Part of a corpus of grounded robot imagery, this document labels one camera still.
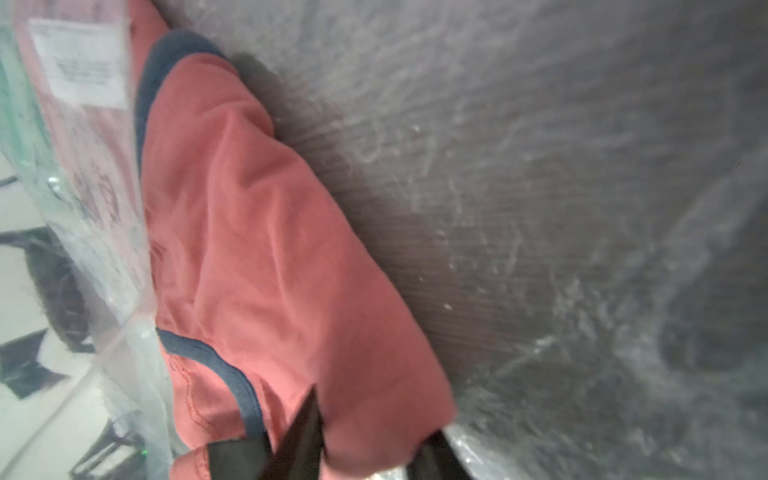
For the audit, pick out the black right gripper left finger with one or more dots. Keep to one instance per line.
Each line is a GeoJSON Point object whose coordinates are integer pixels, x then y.
{"type": "Point", "coordinates": [299, 455]}

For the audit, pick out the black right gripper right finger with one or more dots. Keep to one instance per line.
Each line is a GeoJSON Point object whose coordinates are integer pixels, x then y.
{"type": "Point", "coordinates": [436, 460]}

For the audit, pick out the red tank top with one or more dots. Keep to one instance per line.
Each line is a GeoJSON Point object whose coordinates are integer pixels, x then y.
{"type": "Point", "coordinates": [170, 191]}

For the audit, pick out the clear plastic vacuum bag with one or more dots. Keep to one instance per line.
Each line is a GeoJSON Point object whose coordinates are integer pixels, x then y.
{"type": "Point", "coordinates": [571, 196]}

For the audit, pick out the green folded garment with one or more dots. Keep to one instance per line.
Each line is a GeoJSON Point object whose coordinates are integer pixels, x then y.
{"type": "Point", "coordinates": [24, 135]}

